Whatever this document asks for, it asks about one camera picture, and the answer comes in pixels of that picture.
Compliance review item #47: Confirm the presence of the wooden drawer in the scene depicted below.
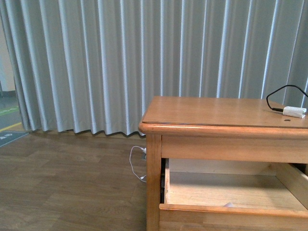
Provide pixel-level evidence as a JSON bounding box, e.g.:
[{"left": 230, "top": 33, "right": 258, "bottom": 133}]
[{"left": 159, "top": 159, "right": 308, "bottom": 231}]

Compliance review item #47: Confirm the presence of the pink marker with white cap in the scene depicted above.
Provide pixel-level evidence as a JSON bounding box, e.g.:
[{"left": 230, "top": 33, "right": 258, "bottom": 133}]
[{"left": 224, "top": 202, "right": 234, "bottom": 207}]

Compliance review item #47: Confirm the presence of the wooden nightstand cabinet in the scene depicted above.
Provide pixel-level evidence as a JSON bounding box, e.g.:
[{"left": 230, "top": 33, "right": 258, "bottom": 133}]
[{"left": 139, "top": 96, "right": 308, "bottom": 231}]

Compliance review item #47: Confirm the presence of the grey pleated curtain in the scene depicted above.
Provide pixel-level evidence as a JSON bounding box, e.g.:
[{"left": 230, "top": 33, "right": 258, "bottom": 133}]
[{"left": 0, "top": 0, "right": 308, "bottom": 134}]

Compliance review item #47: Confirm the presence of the small white device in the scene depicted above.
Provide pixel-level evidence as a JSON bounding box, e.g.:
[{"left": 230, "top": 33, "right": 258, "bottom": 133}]
[{"left": 282, "top": 106, "right": 307, "bottom": 119}]

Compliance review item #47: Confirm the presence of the dark floor mat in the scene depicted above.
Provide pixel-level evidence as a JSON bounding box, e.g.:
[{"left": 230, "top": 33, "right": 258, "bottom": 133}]
[{"left": 0, "top": 131, "right": 28, "bottom": 147}]

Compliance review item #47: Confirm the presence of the white charger cable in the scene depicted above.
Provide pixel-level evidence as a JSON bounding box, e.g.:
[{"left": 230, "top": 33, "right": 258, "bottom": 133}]
[{"left": 129, "top": 145, "right": 147, "bottom": 183}]

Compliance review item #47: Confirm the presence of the black cable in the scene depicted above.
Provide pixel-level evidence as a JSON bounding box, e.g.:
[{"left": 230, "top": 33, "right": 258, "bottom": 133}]
[{"left": 266, "top": 84, "right": 308, "bottom": 112}]

